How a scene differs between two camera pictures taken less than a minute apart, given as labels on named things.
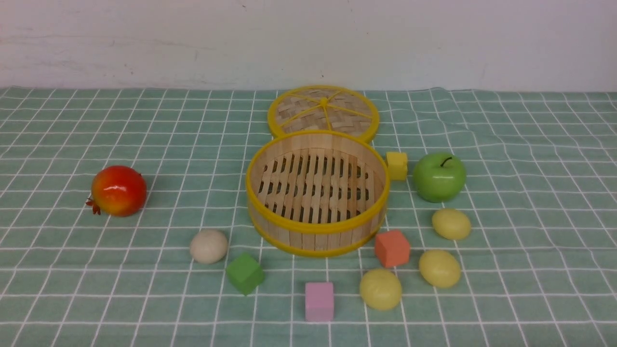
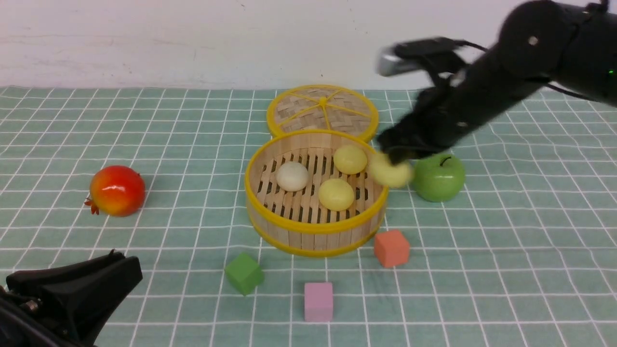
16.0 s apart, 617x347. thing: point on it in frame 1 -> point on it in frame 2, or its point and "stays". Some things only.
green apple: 439,177 stays
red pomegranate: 118,191 stays
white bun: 208,246 -> 292,176
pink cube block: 319,301 stays
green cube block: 245,273 stays
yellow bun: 451,223 -> 350,159
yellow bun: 439,268 -> 388,174
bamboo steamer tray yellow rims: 316,193 stays
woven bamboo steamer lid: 323,108 stays
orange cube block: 392,247 stays
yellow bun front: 380,289 -> 336,194
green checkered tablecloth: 539,263 stays
